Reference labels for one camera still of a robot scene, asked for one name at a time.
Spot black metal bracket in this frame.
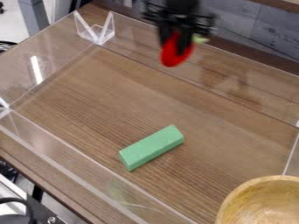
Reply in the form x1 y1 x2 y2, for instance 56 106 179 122
27 196 67 224

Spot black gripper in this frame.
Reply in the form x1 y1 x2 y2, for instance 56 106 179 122
142 0 217 55

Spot black cable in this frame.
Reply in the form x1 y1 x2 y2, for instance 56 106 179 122
0 197 40 224

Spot clear acrylic tray enclosure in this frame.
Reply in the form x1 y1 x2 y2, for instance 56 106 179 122
0 10 299 224

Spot green rectangular block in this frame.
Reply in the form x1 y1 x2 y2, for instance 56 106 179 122
119 125 185 172

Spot wooden bowl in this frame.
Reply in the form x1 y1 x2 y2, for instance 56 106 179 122
215 175 299 224

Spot red toy strawberry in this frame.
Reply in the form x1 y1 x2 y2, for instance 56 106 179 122
161 31 210 67

